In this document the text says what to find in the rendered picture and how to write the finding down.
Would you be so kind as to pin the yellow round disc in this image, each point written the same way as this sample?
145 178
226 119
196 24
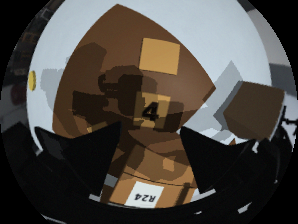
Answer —
32 80

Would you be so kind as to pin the white paper ticket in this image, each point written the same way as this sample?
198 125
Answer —
144 195

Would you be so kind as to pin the tan letter tile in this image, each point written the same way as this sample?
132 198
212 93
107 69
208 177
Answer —
159 56
96 126
150 110

